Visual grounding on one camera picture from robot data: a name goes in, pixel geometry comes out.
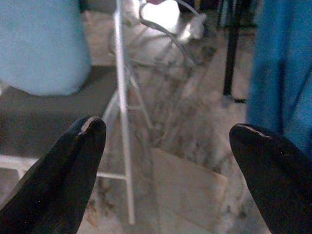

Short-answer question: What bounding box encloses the black metal clothes rack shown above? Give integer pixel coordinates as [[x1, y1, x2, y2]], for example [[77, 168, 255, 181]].
[[216, 0, 259, 103]]

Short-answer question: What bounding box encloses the light blue chair cushion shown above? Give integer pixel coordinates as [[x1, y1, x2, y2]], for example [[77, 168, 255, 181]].
[[0, 0, 92, 96]]

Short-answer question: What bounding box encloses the flat brown cardboard piece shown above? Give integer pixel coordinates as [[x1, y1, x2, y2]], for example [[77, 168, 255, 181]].
[[150, 147, 229, 232]]

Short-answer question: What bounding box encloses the blue shirt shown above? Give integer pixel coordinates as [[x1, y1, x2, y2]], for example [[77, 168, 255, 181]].
[[246, 0, 312, 156]]

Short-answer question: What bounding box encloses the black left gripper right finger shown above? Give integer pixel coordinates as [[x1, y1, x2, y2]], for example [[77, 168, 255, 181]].
[[229, 123, 312, 234]]

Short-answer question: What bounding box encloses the white wire bouncer frame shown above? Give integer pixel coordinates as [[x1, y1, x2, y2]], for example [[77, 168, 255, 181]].
[[108, 0, 208, 74]]

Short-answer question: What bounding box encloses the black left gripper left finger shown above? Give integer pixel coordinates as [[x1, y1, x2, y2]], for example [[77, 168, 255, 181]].
[[0, 116, 107, 234]]

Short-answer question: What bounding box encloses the white folding chair grey seat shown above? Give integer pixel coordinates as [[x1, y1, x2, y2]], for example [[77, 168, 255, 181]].
[[0, 0, 159, 226]]

